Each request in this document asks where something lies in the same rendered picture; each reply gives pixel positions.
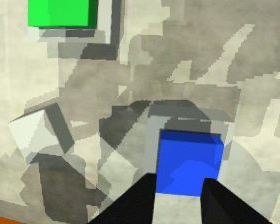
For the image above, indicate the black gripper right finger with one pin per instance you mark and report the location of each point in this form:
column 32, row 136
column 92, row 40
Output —
column 220, row 206

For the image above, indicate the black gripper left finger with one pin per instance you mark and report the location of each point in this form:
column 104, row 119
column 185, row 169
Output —
column 132, row 207

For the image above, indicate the blue button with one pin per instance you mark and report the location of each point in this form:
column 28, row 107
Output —
column 185, row 145

